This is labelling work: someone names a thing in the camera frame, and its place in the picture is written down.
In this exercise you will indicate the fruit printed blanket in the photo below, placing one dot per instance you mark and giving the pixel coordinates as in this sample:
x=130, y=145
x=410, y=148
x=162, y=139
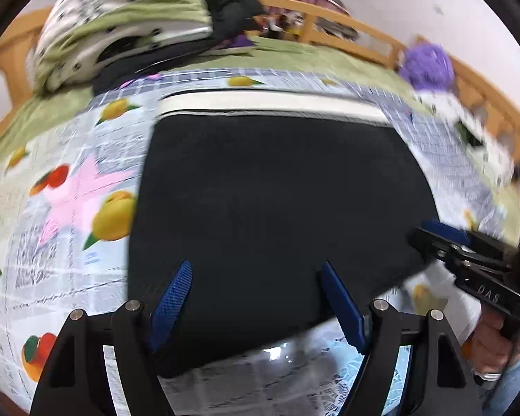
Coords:
x=69, y=208

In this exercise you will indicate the black clothing pile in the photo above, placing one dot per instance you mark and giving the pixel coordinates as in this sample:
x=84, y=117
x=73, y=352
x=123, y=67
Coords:
x=234, y=8

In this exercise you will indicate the dark folded cloth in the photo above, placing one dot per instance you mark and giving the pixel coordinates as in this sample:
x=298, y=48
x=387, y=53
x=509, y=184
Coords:
x=164, y=58

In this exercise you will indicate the person's blue jeans leg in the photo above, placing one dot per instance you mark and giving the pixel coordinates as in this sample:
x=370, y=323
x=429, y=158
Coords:
x=515, y=381

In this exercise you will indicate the green bed sheet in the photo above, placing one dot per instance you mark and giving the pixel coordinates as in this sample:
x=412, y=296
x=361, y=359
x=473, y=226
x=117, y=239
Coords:
x=307, y=58

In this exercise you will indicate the person's right hand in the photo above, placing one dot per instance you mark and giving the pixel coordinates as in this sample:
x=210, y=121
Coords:
x=489, y=342

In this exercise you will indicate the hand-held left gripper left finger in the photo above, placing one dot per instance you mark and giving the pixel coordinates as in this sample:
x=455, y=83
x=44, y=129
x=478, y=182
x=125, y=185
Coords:
x=173, y=294

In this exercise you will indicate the white dotted cloth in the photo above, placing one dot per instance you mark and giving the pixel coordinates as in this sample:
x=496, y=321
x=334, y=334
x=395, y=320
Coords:
x=472, y=130

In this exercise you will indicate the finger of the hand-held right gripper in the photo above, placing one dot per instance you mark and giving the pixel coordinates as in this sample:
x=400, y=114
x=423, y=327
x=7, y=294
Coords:
x=442, y=249
x=450, y=230

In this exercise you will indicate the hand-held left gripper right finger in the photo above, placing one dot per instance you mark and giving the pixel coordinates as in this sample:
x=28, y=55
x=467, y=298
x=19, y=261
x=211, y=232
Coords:
x=342, y=299

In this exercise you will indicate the purple plush toy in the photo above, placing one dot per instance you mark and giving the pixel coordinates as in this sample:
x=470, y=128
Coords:
x=429, y=67

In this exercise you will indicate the folded white green dotted quilt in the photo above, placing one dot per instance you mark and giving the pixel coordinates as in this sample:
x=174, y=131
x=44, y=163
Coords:
x=125, y=21

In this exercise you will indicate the black pants with white waistband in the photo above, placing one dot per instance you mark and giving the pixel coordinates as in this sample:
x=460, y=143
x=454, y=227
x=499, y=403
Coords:
x=264, y=203

